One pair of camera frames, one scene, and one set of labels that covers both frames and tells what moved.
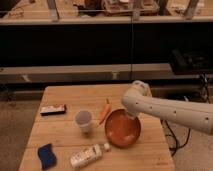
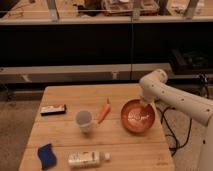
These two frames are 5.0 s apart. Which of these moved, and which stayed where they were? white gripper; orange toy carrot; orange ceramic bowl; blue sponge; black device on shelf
Moved: orange ceramic bowl; white gripper
Stayed: blue sponge; orange toy carrot; black device on shelf
